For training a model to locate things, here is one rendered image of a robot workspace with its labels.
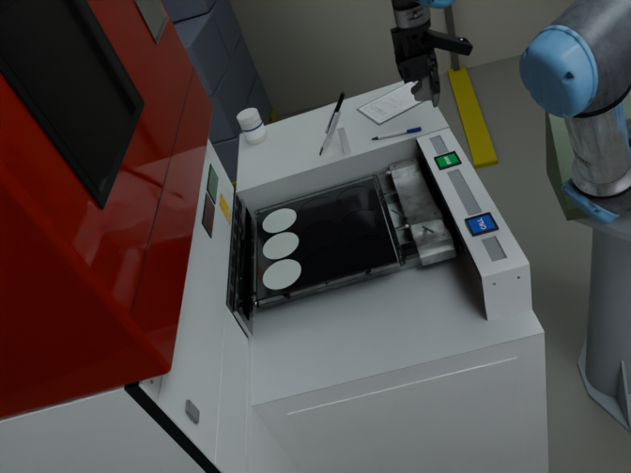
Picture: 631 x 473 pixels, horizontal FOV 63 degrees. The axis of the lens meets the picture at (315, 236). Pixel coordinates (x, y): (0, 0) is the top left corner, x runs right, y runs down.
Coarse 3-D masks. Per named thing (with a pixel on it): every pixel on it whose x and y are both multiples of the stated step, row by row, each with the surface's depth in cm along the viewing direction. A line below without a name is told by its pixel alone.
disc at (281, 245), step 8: (272, 240) 138; (280, 240) 137; (288, 240) 136; (296, 240) 135; (264, 248) 137; (272, 248) 136; (280, 248) 135; (288, 248) 134; (272, 256) 133; (280, 256) 132
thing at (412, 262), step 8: (408, 256) 126; (416, 256) 125; (408, 264) 126; (416, 264) 126; (384, 272) 127; (392, 272) 127; (360, 280) 128; (328, 288) 129; (336, 288) 129; (296, 296) 130; (304, 296) 130; (272, 304) 131
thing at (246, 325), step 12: (240, 204) 148; (240, 216) 143; (240, 228) 139; (252, 228) 151; (240, 240) 136; (252, 240) 147; (240, 252) 132; (252, 252) 143; (240, 264) 129; (252, 264) 140; (240, 276) 127; (252, 276) 136; (240, 288) 124; (252, 288) 133; (240, 300) 120; (252, 300) 130; (240, 312) 119; (252, 312) 127; (240, 324) 119; (252, 324) 124; (252, 336) 122
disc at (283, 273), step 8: (280, 264) 130; (288, 264) 129; (296, 264) 128; (272, 272) 129; (280, 272) 128; (288, 272) 127; (296, 272) 126; (264, 280) 128; (272, 280) 127; (280, 280) 126; (288, 280) 125; (296, 280) 124; (272, 288) 124; (280, 288) 124
